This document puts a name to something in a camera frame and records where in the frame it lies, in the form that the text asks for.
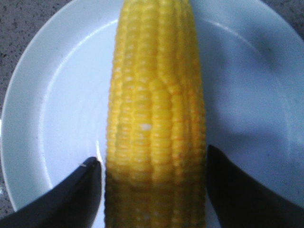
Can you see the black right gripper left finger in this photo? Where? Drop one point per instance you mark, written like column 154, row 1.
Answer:
column 73, row 203

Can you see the yellow corn cob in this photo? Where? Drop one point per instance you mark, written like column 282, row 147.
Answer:
column 156, row 132

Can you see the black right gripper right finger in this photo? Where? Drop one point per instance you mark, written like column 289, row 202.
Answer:
column 240, row 201

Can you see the light blue round plate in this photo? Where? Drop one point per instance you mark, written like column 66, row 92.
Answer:
column 252, row 68

